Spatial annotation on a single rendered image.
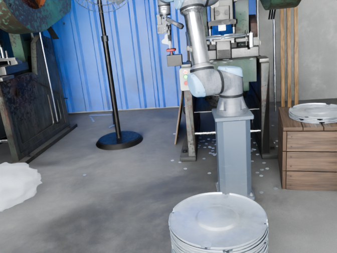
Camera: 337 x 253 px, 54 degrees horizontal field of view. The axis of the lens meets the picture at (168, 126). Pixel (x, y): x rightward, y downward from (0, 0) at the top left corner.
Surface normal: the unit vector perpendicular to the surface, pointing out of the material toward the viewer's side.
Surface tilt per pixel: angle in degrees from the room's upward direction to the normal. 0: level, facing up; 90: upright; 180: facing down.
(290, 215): 0
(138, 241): 0
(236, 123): 90
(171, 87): 90
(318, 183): 90
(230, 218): 0
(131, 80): 90
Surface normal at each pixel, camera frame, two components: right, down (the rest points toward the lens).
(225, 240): -0.09, -0.95
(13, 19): -0.04, 0.92
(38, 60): 0.98, -0.04
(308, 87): -0.12, 0.31
